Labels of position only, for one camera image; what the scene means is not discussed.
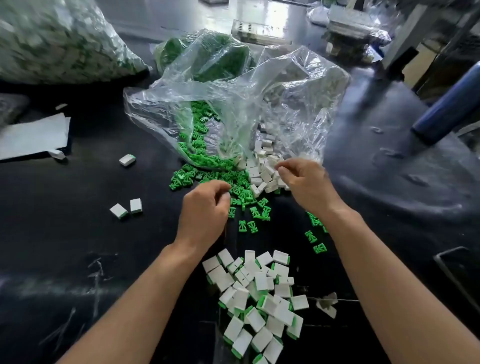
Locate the person's right hand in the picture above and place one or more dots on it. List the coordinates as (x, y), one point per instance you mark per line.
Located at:
(311, 184)

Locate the person's left hand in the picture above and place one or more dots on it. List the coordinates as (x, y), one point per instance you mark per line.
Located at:
(202, 217)

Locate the heap of white caps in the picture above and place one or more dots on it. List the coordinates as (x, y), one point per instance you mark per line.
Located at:
(255, 172)

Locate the pile of green clips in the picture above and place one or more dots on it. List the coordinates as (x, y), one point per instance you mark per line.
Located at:
(196, 154)

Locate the assembled white-green part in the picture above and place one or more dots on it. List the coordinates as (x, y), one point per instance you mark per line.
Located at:
(127, 160)
(118, 211)
(57, 154)
(136, 205)

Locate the pile of assembled white-green pieces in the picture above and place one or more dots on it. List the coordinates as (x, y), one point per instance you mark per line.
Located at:
(255, 300)

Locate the person's left forearm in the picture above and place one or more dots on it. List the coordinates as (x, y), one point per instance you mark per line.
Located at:
(135, 315)

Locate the person's right forearm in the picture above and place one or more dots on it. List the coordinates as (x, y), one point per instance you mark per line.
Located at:
(397, 300)

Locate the clear plastic bag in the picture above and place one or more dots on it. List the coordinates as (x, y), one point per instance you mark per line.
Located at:
(300, 90)

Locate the empty white shell right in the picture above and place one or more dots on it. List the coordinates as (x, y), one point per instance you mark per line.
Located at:
(327, 305)

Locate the plastic bag full of green pieces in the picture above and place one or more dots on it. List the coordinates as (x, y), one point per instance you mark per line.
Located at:
(217, 64)

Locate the grey machine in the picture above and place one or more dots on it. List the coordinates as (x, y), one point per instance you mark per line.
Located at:
(352, 30)

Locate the brown cardboard box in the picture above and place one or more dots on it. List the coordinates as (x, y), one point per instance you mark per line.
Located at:
(418, 66)

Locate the blue cylinder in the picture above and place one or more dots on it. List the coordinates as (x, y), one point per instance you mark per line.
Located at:
(450, 105)

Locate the white component box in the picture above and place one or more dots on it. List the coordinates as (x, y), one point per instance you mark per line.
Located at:
(259, 32)

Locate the black smartphone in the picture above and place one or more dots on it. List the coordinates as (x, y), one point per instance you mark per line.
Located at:
(461, 274)

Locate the white paper sheet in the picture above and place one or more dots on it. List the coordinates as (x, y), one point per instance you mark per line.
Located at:
(30, 135)

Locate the large bag of assembled pieces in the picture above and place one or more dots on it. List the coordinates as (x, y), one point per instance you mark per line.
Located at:
(60, 37)

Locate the white metal frame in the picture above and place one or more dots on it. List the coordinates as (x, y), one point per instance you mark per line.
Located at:
(409, 30)

